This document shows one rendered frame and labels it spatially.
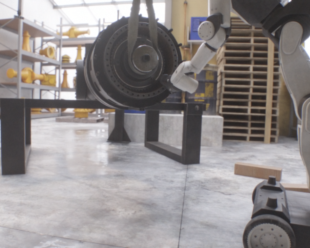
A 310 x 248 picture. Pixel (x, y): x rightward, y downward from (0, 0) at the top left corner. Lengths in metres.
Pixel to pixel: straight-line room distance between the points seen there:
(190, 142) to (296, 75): 1.65
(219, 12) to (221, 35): 0.10
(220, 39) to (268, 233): 0.81
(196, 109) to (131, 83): 1.33
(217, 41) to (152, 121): 2.63
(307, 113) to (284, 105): 5.08
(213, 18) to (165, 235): 0.99
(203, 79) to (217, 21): 3.47
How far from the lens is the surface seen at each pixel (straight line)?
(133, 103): 1.46
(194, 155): 2.78
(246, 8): 1.31
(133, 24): 1.42
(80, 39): 10.49
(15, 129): 2.32
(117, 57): 1.49
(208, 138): 4.06
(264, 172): 2.45
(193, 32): 5.93
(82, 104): 2.39
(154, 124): 3.68
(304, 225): 1.20
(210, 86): 4.61
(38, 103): 2.36
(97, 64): 1.44
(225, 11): 1.17
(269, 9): 1.32
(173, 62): 1.48
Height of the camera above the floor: 0.62
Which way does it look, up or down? 4 degrees down
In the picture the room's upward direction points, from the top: 2 degrees clockwise
